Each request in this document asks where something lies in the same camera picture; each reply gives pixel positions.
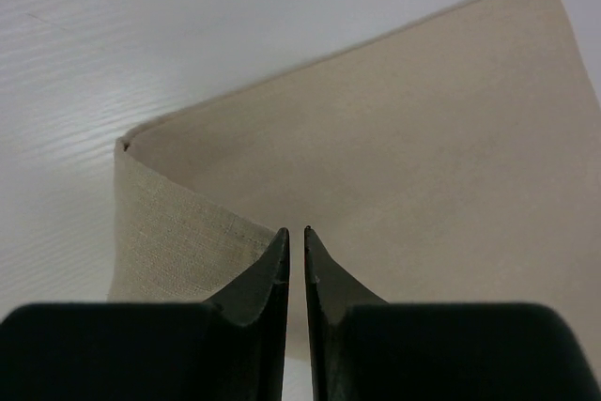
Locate beige cloth napkin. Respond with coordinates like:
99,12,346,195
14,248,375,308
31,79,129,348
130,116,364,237
109,0,600,367

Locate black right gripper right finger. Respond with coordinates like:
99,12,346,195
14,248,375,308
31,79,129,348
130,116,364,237
304,228,600,400

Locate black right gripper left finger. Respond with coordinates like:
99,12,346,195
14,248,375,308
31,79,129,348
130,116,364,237
1,229,289,400

